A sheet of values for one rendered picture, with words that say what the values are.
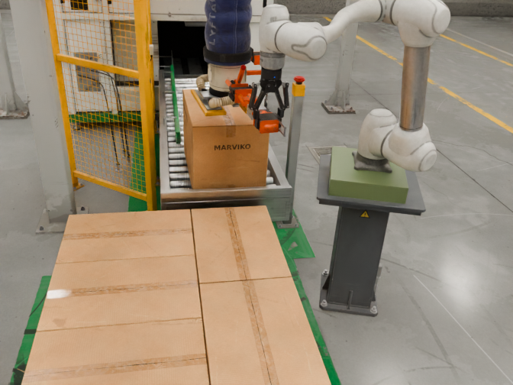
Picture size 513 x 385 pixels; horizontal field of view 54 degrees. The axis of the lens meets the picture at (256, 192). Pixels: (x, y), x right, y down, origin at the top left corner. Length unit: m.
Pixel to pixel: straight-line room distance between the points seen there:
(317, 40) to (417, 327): 1.77
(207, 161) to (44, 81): 1.12
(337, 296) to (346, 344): 0.29
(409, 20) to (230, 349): 1.36
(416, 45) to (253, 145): 1.00
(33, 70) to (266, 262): 1.77
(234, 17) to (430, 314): 1.88
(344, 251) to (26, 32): 2.10
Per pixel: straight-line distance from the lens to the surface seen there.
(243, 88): 2.24
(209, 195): 2.65
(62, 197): 3.51
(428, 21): 2.00
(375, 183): 2.37
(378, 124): 2.38
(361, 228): 2.59
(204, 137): 2.57
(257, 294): 2.07
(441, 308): 3.08
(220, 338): 1.90
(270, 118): 1.89
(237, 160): 2.65
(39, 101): 3.25
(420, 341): 2.84
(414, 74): 2.13
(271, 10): 1.78
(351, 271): 2.75
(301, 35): 1.65
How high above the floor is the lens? 1.90
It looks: 29 degrees down
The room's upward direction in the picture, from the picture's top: 3 degrees clockwise
